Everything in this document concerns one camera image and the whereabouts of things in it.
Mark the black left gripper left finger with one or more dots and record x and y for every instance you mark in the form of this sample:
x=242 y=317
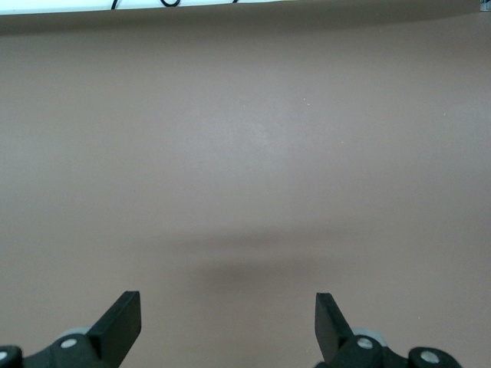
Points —
x=99 y=345

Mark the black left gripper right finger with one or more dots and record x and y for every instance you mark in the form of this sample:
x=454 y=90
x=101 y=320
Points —
x=345 y=350

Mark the brown table cover mat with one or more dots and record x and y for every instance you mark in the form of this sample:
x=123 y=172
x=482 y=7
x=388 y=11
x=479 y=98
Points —
x=245 y=153

